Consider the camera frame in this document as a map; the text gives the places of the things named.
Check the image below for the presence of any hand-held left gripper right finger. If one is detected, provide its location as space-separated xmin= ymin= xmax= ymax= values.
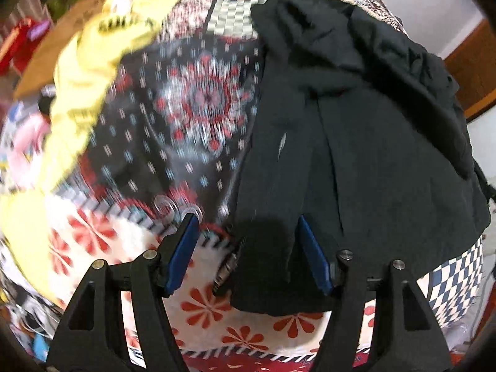
xmin=296 ymin=216 xmax=452 ymax=372

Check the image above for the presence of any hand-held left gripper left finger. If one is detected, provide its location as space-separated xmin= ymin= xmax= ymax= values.
xmin=46 ymin=213 xmax=200 ymax=372

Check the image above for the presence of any black zip hoodie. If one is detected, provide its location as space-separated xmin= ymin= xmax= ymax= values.
xmin=213 ymin=0 xmax=492 ymax=316

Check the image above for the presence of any patchwork printed blanket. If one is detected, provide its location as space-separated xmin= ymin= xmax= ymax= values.
xmin=0 ymin=0 xmax=485 ymax=372

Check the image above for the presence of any yellow garment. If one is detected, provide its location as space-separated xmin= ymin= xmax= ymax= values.
xmin=0 ymin=0 xmax=206 ymax=307

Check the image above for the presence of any wooden door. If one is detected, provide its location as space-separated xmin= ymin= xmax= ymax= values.
xmin=444 ymin=19 xmax=496 ymax=122

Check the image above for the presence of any brown cardboard box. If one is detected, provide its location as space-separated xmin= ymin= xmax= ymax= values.
xmin=13 ymin=0 xmax=117 ymax=99

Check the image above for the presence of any red plush toy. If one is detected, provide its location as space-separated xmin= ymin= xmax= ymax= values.
xmin=0 ymin=17 xmax=51 ymax=74

